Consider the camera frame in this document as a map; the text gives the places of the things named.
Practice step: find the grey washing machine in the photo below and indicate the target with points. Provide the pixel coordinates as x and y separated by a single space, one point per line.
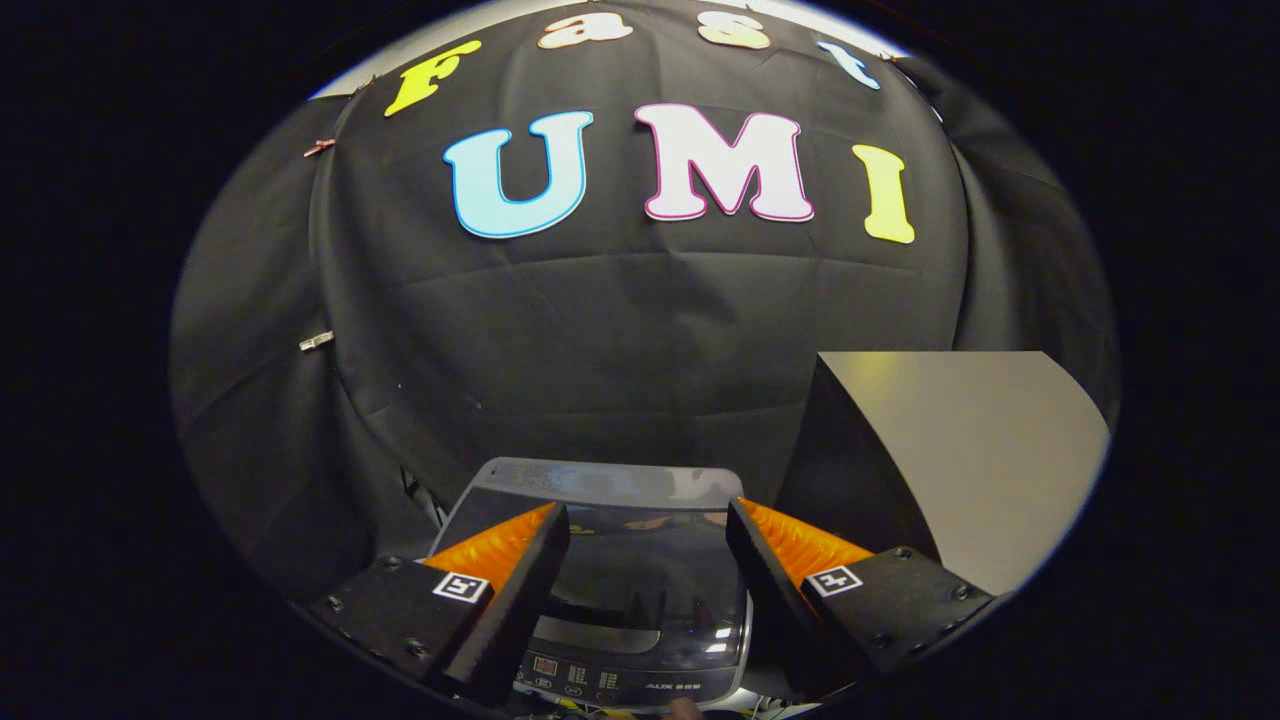
640 685

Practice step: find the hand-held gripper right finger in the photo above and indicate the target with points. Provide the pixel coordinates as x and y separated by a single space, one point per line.
770 610

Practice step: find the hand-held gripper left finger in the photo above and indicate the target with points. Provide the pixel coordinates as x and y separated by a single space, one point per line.
520 610

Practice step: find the silver metal clip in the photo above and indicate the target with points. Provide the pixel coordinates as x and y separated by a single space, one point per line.
316 341

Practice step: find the copper metal clip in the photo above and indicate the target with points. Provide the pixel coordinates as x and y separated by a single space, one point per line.
320 147

